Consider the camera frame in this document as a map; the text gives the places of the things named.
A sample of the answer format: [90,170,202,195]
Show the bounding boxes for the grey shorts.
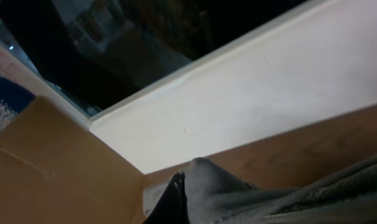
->
[142,156,377,224]

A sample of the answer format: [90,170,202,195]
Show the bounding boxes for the cardboard box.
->
[0,45,143,223]

